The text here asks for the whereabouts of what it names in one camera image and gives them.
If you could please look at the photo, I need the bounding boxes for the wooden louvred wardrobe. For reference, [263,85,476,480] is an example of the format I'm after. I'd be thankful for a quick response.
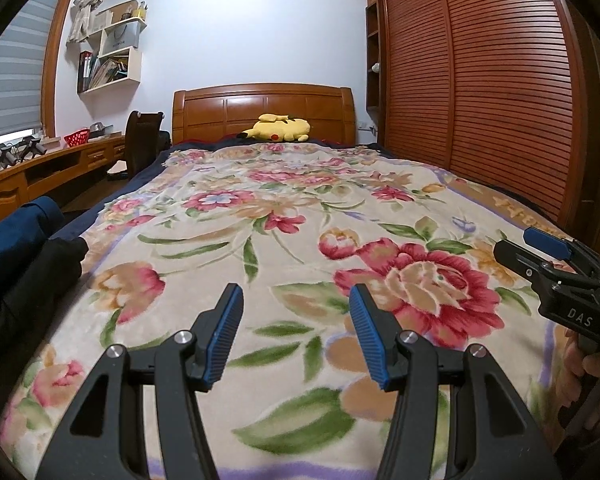
[365,0,600,241]

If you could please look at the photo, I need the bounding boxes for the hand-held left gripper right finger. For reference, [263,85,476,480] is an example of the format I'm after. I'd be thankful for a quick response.
[349,283,563,480]

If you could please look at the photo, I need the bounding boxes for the beige tied curtain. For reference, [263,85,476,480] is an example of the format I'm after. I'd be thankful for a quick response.
[66,0,119,44]

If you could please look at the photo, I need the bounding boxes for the grey paper bag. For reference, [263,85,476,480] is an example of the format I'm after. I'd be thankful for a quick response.
[100,22,141,56]

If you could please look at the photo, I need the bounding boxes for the black garment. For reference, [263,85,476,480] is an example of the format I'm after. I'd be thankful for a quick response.
[0,236,90,361]

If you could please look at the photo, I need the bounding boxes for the dark brown chair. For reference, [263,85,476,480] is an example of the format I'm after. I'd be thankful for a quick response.
[106,110,165,182]

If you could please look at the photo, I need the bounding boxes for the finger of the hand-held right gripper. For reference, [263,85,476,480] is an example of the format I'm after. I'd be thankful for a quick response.
[493,240,556,286]
[522,226,576,262]

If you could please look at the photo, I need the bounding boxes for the wooden bed headboard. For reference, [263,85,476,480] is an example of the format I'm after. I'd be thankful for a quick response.
[172,83,357,147]

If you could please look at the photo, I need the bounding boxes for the grey window blind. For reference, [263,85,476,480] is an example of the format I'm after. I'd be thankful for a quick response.
[0,0,66,143]

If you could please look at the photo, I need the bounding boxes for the yellow plush toy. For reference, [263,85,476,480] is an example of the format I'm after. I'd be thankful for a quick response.
[237,113,312,143]

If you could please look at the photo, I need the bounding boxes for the blue suit jacket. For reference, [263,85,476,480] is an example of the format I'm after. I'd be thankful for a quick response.
[0,195,66,301]

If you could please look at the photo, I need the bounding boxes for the floral blanket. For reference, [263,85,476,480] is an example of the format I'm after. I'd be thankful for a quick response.
[0,142,581,480]

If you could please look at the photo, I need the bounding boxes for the wooden window frame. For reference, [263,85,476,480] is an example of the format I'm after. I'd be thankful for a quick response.
[40,0,83,139]

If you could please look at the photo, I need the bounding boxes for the wooden desk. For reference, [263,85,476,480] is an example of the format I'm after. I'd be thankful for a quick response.
[0,132,129,228]

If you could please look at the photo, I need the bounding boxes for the white wall shelf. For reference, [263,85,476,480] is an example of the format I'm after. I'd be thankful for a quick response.
[76,0,149,94]

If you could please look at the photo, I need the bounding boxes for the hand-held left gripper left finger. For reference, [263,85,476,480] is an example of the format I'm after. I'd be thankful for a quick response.
[36,282,244,480]

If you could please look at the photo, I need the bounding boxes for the row of books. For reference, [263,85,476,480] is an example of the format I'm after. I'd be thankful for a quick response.
[78,50,131,92]

